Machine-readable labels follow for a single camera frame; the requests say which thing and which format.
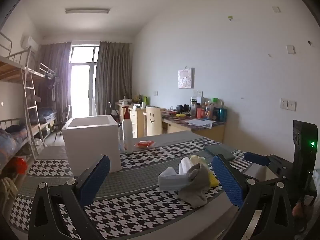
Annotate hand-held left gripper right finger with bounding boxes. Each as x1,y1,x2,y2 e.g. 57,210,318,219
212,154,295,240

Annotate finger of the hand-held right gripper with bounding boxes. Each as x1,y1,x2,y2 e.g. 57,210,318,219
244,152,279,173

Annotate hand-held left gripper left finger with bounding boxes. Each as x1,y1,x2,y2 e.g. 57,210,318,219
28,154,111,240

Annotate yellow cloth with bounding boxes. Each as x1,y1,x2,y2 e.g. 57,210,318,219
208,170,219,187

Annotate grey sock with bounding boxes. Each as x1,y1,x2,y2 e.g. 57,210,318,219
177,163,212,209

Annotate white foam box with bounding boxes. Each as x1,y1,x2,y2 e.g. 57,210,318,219
62,115,122,177

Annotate pale green plastic packet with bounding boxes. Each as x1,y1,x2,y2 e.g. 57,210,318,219
189,155,207,167

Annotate white towel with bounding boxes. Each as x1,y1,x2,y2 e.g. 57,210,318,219
179,157,194,174

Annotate white tissue pack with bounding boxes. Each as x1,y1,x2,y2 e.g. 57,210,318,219
158,167,191,192

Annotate person's right hand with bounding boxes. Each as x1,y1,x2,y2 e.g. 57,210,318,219
292,200,305,218

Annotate houndstooth table mat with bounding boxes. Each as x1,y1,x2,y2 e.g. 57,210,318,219
9,131,253,240

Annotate white pump bottle red top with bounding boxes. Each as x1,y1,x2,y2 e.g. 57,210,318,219
122,106,134,154

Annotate cluster of toiletry bottles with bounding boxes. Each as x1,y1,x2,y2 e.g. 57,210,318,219
190,96,228,122

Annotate red snack packet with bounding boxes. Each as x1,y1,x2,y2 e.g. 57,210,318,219
133,140,156,150

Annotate white printed papers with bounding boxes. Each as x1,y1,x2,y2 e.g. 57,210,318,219
186,119,214,128

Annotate wooden desk with drawers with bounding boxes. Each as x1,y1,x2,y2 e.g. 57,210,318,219
115,102,167,138

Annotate black folding chair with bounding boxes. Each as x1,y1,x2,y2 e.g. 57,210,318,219
53,104,72,142

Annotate wooden chair with smiley face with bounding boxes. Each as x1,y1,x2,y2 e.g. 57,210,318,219
143,106,163,137

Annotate red plastic bag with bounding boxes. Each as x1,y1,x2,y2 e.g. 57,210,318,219
10,156,27,174

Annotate dark blue bedding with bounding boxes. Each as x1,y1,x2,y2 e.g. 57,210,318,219
37,106,57,125

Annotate beige cloth bundle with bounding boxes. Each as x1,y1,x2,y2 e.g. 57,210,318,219
0,177,16,203

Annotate glass balcony door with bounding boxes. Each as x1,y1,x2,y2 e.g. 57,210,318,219
69,45,100,117

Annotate blue patterned quilt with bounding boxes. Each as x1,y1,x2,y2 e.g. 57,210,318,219
0,125,28,165

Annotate brown curtain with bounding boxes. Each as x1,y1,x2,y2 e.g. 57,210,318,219
37,42,72,115
95,41,132,117

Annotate dark hanging clothes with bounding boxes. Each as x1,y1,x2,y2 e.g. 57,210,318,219
46,76,60,100

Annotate metal bunk ladder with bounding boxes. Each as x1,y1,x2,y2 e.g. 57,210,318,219
22,52,46,159

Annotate small metal bunk bed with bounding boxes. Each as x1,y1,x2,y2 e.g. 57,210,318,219
39,63,60,130

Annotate large metal bunk bed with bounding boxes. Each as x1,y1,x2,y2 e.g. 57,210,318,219
0,31,54,175

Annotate white air conditioner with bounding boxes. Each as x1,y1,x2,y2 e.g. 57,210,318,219
21,36,39,51

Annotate ceiling tube light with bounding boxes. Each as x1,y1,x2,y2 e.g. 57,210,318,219
65,7,111,14

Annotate pink wall poster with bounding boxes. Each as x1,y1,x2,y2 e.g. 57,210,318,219
178,68,194,89

